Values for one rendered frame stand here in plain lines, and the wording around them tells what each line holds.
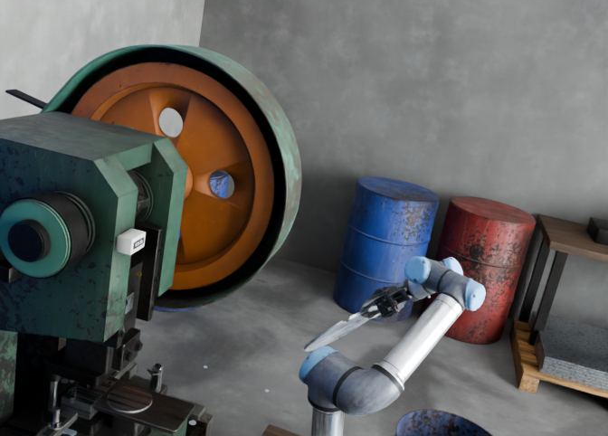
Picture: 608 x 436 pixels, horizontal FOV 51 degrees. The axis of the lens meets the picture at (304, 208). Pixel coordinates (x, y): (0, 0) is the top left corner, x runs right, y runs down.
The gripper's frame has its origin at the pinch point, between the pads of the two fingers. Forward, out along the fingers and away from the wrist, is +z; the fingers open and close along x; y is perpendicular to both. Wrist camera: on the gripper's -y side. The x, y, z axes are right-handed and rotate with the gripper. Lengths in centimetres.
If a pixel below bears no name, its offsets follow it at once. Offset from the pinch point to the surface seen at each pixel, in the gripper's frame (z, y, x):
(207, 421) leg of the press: 53, 30, 7
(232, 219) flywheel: 15, 19, -45
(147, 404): 44, 56, -8
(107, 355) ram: 38, 65, -24
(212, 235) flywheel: 24, 21, -44
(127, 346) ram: 36, 60, -24
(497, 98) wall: -10, -287, -71
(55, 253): 9, 89, -47
